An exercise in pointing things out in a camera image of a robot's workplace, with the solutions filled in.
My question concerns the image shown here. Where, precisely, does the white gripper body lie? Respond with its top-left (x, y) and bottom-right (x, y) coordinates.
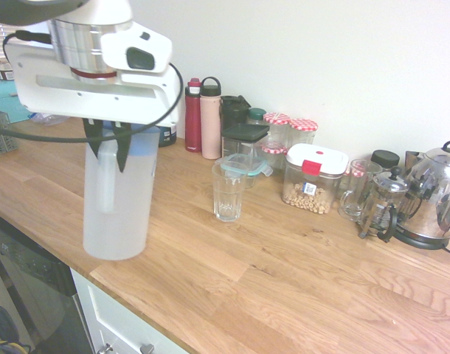
top-left (6, 40), bottom-right (184, 127)

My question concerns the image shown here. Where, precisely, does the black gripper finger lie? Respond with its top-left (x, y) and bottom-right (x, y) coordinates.
top-left (112, 121), bottom-right (133, 174)
top-left (82, 117), bottom-right (105, 162)

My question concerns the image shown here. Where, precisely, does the translucent pitcher with blue lid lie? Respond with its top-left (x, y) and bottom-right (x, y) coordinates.
top-left (82, 123), bottom-right (160, 262)

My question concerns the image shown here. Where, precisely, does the red water bottle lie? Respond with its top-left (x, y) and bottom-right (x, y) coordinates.
top-left (184, 77), bottom-right (204, 153)

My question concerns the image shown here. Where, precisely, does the clear plastic bag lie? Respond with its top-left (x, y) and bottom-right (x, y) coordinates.
top-left (27, 111), bottom-right (70, 127)

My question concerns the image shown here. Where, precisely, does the teal mat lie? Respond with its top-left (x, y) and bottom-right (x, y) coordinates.
top-left (0, 82), bottom-right (35, 125)

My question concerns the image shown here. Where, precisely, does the brown spread jar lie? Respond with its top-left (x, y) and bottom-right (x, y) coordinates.
top-left (0, 58), bottom-right (16, 83)

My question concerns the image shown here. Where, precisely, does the pink bottle with black lid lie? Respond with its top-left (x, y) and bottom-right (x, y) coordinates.
top-left (199, 76), bottom-right (224, 161)

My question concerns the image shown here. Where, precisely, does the clear faceted drinking glass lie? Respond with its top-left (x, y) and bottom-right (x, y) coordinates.
top-left (211, 162), bottom-right (249, 223)

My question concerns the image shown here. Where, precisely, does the black shaker bottle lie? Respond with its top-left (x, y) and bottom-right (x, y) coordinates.
top-left (220, 94), bottom-right (252, 131)

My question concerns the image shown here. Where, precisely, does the clear canister square black lid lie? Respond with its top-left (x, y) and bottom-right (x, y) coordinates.
top-left (221, 123), bottom-right (271, 167)

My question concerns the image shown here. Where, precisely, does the glass container with teal lid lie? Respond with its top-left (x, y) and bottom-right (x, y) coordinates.
top-left (220, 152), bottom-right (274, 190)

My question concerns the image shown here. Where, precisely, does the glass jar with green lid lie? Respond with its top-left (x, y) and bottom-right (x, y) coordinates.
top-left (246, 107), bottom-right (267, 126)

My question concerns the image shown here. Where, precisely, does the small jar red checkered lid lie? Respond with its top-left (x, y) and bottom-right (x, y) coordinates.
top-left (260, 141), bottom-right (288, 171)

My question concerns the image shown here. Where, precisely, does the black dishwasher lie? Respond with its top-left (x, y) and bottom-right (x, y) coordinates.
top-left (0, 212), bottom-right (95, 354)

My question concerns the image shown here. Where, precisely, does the tall jar red checkered lid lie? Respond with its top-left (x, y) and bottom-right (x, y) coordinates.
top-left (263, 111), bottom-right (292, 145)
top-left (288, 117), bottom-right (319, 149)

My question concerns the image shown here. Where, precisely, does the white cabinet drawer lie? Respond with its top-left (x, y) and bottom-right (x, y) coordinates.
top-left (69, 268), bottom-right (191, 354)

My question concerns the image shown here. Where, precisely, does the cereal container white red lid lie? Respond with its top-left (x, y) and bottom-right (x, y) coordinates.
top-left (281, 142), bottom-right (350, 215)

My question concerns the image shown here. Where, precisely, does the clear glass mug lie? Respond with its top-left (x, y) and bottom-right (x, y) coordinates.
top-left (338, 159), bottom-right (384, 223)

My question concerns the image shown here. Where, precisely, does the jar with black lid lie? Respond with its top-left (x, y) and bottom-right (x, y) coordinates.
top-left (370, 148), bottom-right (401, 171)

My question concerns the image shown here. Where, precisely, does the glass french press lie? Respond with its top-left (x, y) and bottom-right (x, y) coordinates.
top-left (359, 165), bottom-right (411, 243)

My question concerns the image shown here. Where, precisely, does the stainless steel electric kettle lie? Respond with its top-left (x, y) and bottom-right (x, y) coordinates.
top-left (392, 139), bottom-right (450, 251)

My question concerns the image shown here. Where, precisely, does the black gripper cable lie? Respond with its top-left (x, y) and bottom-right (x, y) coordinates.
top-left (0, 30), bottom-right (184, 145)

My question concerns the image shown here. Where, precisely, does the metal drawer handle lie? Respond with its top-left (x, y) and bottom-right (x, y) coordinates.
top-left (98, 341), bottom-right (156, 354)

